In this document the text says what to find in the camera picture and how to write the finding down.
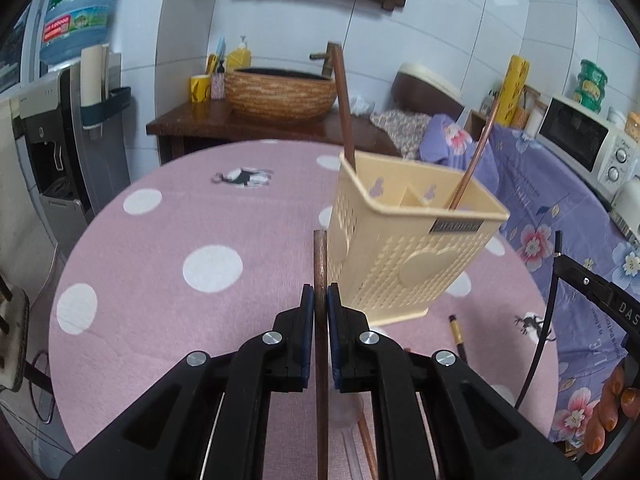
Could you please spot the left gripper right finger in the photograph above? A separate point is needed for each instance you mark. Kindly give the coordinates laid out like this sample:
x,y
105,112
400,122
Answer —
x,y
434,419

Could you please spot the water dispenser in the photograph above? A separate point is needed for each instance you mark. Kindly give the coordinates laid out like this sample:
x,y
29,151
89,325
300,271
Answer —
x,y
77,171

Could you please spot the woven basket basin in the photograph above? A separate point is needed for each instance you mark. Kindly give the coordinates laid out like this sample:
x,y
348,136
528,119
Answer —
x,y
279,95

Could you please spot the white microwave oven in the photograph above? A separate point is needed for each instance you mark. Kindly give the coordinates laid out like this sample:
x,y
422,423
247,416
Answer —
x,y
603,156

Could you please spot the pink polka-dot tablecloth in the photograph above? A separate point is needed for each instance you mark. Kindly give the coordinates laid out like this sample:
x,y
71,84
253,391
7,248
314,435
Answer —
x,y
202,253

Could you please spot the brown chopstick in holder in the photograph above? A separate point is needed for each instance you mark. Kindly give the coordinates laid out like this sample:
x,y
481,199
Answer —
x,y
343,103
456,198

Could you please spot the brass faucet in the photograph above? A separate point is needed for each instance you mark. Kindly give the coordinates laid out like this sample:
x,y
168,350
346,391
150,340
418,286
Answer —
x,y
327,58

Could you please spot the dark wooden side table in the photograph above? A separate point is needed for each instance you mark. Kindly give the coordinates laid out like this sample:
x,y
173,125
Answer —
x,y
191,127

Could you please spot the yellow soap bottle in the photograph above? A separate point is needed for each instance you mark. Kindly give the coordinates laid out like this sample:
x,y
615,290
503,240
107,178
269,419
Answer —
x,y
239,58

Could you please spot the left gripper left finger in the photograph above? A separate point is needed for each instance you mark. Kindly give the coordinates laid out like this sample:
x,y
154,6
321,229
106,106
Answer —
x,y
207,417

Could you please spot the brown rice cooker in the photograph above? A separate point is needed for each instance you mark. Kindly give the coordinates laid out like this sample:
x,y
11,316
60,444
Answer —
x,y
420,90

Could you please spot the wooden chair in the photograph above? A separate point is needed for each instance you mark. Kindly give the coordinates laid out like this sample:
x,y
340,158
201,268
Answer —
x,y
15,367

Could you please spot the green stacked bowls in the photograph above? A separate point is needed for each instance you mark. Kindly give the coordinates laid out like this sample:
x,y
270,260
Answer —
x,y
590,87

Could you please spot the black gold-banded chopstick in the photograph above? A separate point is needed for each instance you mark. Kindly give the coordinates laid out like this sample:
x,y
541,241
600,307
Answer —
x,y
458,339

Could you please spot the yellow mug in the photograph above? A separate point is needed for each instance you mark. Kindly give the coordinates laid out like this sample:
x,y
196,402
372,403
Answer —
x,y
200,88

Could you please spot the right hand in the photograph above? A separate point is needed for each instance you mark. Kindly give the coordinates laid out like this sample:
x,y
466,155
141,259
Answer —
x,y
615,396

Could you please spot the yellow roll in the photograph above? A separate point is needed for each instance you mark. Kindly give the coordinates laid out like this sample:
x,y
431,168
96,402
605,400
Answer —
x,y
511,99

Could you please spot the blue water jug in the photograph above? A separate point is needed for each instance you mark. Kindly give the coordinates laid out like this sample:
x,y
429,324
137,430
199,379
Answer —
x,y
70,26

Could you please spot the brown wooden chopstick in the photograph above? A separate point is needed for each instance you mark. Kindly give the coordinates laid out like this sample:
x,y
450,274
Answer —
x,y
368,447
321,360

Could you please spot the cream plastic utensil holder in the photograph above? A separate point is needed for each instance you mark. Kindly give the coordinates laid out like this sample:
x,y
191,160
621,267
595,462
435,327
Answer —
x,y
395,243

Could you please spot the white toaster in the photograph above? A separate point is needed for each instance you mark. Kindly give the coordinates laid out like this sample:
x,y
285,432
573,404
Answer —
x,y
625,211

